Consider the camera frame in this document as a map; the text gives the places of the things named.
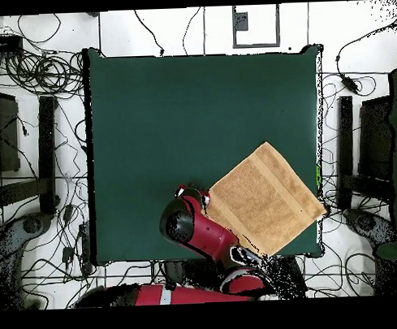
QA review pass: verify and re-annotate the tan towel with white label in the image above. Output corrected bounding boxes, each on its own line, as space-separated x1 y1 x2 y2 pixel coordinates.
202 139 329 259

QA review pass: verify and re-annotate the dark flat panel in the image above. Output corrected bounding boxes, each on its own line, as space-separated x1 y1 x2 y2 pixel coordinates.
356 95 396 183
0 89 22 174

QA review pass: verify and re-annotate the dark green table cloth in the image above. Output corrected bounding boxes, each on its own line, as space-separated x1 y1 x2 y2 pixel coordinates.
82 40 331 266

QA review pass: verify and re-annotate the black floor bar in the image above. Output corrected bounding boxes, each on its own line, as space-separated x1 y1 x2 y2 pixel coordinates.
35 95 63 215
333 95 358 211

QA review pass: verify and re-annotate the dark stand base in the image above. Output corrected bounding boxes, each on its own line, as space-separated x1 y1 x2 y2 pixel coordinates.
0 211 56 264
342 206 397 245

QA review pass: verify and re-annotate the black electronics box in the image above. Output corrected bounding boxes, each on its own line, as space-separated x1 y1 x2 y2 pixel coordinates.
0 34 24 54

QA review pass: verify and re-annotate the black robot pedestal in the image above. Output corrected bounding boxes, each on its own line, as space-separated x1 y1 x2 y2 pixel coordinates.
162 258 230 293

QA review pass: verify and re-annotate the black cable with plug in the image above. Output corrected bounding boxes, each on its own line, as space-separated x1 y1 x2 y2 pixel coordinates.
133 8 166 58

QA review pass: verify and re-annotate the grey rectangular floor frame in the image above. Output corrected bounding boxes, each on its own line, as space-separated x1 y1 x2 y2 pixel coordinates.
231 3 282 50

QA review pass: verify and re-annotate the coiled black cable bundle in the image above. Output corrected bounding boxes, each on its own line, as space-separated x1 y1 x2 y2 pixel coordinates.
5 49 85 97

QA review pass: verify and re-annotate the black power brick with cable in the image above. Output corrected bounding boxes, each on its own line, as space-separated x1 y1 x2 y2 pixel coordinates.
334 24 378 97

